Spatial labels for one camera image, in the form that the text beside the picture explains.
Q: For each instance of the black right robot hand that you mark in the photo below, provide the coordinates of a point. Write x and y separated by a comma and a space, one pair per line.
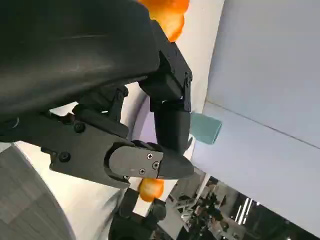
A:
130, 225

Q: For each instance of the orange white toy bread roll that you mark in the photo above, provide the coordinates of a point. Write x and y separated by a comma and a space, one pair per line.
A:
151, 191
175, 22

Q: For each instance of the pale green mug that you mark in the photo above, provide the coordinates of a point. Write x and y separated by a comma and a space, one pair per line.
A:
207, 128

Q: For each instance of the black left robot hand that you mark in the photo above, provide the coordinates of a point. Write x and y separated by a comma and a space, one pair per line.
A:
75, 62

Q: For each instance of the workshop desks and machines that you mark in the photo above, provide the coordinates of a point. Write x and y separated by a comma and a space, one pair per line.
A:
212, 212

